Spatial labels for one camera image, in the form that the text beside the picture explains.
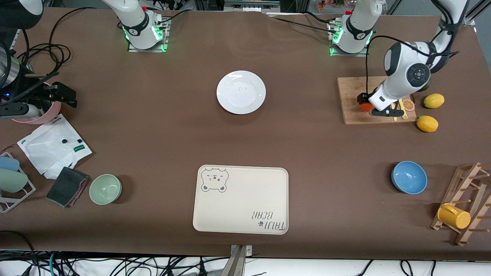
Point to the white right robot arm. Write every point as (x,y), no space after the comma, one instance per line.
(136,23)

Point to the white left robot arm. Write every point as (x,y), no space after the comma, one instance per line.
(402,65)

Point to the pink bowl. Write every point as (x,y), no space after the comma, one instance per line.
(42,117)

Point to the wooden cutting board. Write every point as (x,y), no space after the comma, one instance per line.
(353,99)

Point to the white plastic bag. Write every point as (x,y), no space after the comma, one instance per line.
(50,149)

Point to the wooden peg mug rack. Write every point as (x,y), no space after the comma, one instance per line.
(470,207)

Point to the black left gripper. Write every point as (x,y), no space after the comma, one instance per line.
(363,98)

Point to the light blue cup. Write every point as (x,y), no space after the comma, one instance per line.
(8,163)

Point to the dark grey folded cloth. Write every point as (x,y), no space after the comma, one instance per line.
(65,186)

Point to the pale green bowl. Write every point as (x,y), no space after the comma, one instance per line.
(105,189)

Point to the aluminium table edge bracket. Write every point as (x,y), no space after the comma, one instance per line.
(239,260)

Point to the yellow plastic knife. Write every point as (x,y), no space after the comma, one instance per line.
(395,117)

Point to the white round plate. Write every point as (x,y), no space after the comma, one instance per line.
(241,92)

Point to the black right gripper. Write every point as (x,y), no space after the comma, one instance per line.
(33,89)

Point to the yellow plastic fork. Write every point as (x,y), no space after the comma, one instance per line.
(403,113)

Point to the orange fruit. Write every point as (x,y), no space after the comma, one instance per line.
(367,107)

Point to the blue bowl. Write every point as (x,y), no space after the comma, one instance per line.
(409,177)

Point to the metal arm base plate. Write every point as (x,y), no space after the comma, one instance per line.
(165,38)
(333,51)

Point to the yellow lemon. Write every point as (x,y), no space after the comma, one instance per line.
(427,124)
(434,101)

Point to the toy orange slice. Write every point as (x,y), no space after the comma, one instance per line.
(409,105)

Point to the yellow mug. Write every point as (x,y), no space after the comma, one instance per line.
(454,216)

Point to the cream tray with bear print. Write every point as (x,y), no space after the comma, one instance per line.
(241,207)

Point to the pale green cup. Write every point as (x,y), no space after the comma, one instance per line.
(11,181)

